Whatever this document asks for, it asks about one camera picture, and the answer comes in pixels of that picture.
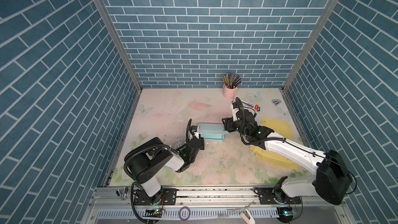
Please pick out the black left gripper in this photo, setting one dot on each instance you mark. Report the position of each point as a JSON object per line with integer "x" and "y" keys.
{"x": 201, "y": 143}

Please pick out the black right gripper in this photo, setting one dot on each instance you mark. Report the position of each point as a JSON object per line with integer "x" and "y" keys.
{"x": 228, "y": 123}

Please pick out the light blue paper box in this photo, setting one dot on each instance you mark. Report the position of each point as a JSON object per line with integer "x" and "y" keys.
{"x": 212, "y": 131}

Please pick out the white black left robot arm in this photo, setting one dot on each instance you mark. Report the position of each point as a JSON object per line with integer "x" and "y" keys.
{"x": 145, "y": 161}

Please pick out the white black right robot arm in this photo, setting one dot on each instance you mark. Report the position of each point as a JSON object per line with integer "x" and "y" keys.
{"x": 330, "y": 179}

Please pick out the white blue pencil box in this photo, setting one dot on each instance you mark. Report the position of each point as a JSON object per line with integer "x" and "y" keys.
{"x": 253, "y": 106}

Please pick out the yellow flat paper box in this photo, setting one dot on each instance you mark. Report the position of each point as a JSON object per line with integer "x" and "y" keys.
{"x": 269, "y": 155}

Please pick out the pink metal pencil bucket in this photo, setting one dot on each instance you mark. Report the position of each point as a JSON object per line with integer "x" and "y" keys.
{"x": 228, "y": 93}

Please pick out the bundle of coloured pencils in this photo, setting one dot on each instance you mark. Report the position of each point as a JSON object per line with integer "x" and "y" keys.
{"x": 231, "y": 80}

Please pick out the left green circuit board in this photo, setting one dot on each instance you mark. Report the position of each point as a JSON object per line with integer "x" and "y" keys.
{"x": 153, "y": 213}

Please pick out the green circuit board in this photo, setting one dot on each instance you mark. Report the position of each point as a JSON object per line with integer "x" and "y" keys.
{"x": 285, "y": 214}
{"x": 153, "y": 213}

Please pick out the white pink clip tool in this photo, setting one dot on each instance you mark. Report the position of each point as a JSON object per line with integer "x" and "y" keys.
{"x": 244, "y": 213}

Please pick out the right green circuit board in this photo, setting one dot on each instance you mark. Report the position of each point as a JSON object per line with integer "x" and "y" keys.
{"x": 285, "y": 214}

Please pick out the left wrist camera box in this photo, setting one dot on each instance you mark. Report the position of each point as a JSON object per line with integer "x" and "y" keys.
{"x": 194, "y": 131}

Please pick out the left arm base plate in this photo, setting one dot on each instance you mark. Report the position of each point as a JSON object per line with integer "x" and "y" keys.
{"x": 164, "y": 197}

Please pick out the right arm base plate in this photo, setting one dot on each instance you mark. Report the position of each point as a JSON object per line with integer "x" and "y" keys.
{"x": 269, "y": 196}

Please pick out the aluminium front rail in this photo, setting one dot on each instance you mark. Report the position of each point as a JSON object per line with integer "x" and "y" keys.
{"x": 208, "y": 205}

